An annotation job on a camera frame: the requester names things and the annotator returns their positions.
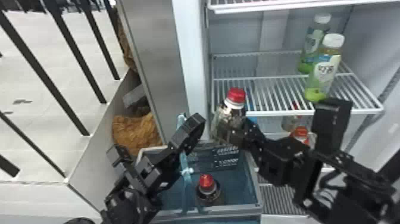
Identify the brown bottle red cap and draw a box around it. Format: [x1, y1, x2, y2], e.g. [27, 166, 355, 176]
[211, 87, 248, 147]
[288, 125, 313, 147]
[195, 173, 224, 207]

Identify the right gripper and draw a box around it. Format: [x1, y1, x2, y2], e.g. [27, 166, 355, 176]
[215, 118, 314, 188]

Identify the green bottle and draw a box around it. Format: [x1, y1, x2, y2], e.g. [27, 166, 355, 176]
[304, 33, 346, 104]
[297, 13, 332, 75]

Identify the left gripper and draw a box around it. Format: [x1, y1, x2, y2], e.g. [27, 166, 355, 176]
[133, 113, 207, 194]

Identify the fridge door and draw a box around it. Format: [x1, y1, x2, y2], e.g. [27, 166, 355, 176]
[116, 0, 192, 145]

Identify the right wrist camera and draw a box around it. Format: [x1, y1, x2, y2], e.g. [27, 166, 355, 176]
[311, 98, 354, 155]

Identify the white fridge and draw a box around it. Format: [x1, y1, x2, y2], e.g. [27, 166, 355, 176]
[171, 0, 400, 224]

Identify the brown bag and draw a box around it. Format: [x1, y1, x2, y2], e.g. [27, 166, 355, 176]
[111, 111, 164, 155]

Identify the blue basket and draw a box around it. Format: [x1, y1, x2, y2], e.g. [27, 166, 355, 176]
[137, 113, 264, 224]

